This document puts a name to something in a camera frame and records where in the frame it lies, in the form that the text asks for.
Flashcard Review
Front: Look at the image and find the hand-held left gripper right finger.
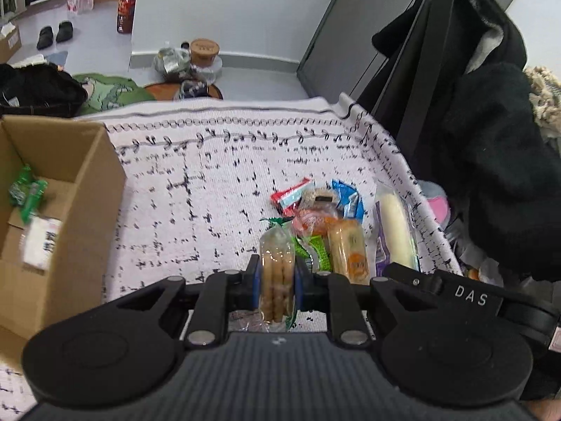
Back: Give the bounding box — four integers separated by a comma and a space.
294, 258, 443, 346

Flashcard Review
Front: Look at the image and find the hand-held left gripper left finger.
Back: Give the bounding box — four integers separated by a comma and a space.
105, 253, 263, 347

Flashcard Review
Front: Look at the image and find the green striped snack packet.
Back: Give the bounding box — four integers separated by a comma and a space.
293, 234, 332, 273

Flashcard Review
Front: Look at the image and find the biscuit sticks clear packet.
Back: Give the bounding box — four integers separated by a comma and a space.
258, 223, 299, 332

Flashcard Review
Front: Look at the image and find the orange bread packet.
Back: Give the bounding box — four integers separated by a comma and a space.
326, 218, 371, 284

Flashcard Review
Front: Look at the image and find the blue snack packet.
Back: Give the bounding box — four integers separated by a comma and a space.
330, 179, 365, 222

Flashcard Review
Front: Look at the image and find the brown cardboard box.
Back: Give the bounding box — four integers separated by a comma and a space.
0, 115, 128, 343

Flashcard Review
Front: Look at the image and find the person's right hand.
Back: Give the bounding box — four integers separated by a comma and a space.
528, 397, 561, 421

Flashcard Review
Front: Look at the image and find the orange-red snack packet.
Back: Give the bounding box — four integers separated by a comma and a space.
290, 207, 341, 236

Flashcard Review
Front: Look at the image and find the brown nut snack packet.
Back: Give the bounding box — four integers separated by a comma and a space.
299, 188, 337, 212

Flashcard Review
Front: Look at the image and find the red and light-blue snack packet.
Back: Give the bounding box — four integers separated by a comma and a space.
270, 178, 315, 210

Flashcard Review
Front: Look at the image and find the pink and grey plush toy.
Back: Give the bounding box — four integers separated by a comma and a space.
416, 180, 453, 225

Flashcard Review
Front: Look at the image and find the white black-patterned blanket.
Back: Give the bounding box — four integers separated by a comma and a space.
0, 93, 464, 421

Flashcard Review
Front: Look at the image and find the black coat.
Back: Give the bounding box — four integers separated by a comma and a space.
372, 0, 561, 281

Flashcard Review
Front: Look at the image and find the brown round mat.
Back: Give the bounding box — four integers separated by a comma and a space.
144, 81, 224, 102

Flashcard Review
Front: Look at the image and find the beige fuzzy cloth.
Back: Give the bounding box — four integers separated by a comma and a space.
523, 65, 561, 138

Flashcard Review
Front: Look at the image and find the green cloth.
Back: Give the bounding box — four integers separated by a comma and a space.
71, 73, 155, 117

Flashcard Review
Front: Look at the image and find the clear plastic bag of items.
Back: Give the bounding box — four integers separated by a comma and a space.
151, 46, 194, 81

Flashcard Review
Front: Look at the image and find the brown round lidded container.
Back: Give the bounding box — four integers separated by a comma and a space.
190, 38, 221, 67

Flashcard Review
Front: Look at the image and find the black chair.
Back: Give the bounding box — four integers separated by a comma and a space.
356, 0, 487, 154

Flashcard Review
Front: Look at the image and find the dark grey cabinet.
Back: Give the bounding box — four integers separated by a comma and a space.
297, 0, 540, 98

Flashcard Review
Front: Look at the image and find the black bag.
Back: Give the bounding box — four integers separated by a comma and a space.
0, 62, 89, 119

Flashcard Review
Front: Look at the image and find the red drink bottle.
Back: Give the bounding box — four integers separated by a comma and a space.
116, 0, 137, 35

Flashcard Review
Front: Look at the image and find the blue floor mat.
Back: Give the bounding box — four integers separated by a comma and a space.
43, 49, 69, 69

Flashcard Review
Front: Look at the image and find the small cardboard box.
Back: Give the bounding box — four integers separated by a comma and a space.
0, 25, 23, 65

